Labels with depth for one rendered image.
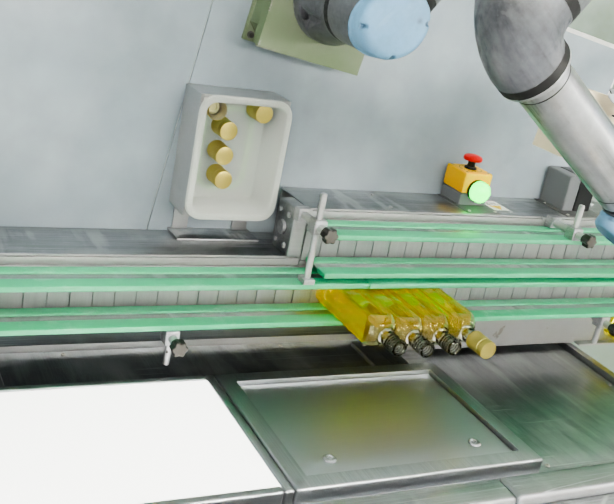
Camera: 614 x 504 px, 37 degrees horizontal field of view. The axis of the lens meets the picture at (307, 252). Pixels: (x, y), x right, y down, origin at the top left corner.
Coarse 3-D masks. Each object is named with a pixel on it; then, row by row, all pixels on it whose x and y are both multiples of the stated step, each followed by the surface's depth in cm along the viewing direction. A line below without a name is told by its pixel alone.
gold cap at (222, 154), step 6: (210, 144) 166; (216, 144) 165; (222, 144) 165; (210, 150) 165; (216, 150) 163; (222, 150) 163; (228, 150) 164; (210, 156) 167; (216, 156) 163; (222, 156) 164; (228, 156) 164; (222, 162) 164; (228, 162) 165
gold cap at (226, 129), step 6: (222, 120) 163; (228, 120) 163; (216, 126) 163; (222, 126) 162; (228, 126) 162; (234, 126) 163; (216, 132) 164; (222, 132) 162; (228, 132) 162; (234, 132) 163; (222, 138) 163; (228, 138) 163
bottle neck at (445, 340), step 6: (438, 330) 164; (444, 330) 164; (438, 336) 163; (444, 336) 162; (450, 336) 162; (438, 342) 163; (444, 342) 162; (450, 342) 161; (456, 342) 161; (444, 348) 162; (450, 348) 163; (456, 348) 162; (450, 354) 161
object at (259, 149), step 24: (216, 96) 156; (240, 120) 167; (288, 120) 164; (240, 144) 169; (264, 144) 170; (192, 168) 159; (240, 168) 171; (264, 168) 170; (192, 192) 161; (216, 192) 171; (240, 192) 173; (264, 192) 170; (192, 216) 163; (216, 216) 165; (240, 216) 167; (264, 216) 169
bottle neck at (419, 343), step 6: (414, 330) 162; (408, 336) 161; (414, 336) 160; (420, 336) 160; (408, 342) 161; (414, 342) 160; (420, 342) 159; (426, 342) 158; (414, 348) 160; (420, 348) 158; (426, 348) 160; (432, 348) 159; (420, 354) 158; (426, 354) 159
